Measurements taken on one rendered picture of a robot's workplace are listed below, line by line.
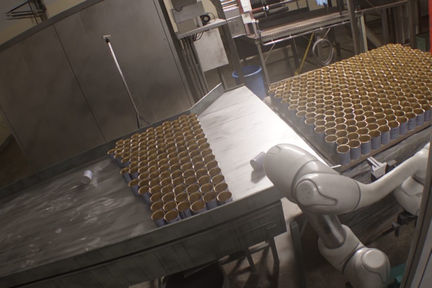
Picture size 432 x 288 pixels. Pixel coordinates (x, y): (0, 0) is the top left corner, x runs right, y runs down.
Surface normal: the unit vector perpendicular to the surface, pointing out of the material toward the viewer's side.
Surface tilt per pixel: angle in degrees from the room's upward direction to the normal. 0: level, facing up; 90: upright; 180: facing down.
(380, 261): 3
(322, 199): 71
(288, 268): 0
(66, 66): 90
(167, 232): 90
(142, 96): 90
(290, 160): 23
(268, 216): 90
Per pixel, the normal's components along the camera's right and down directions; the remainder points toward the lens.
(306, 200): -0.81, -0.13
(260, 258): -0.29, -0.82
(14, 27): 0.20, 0.45
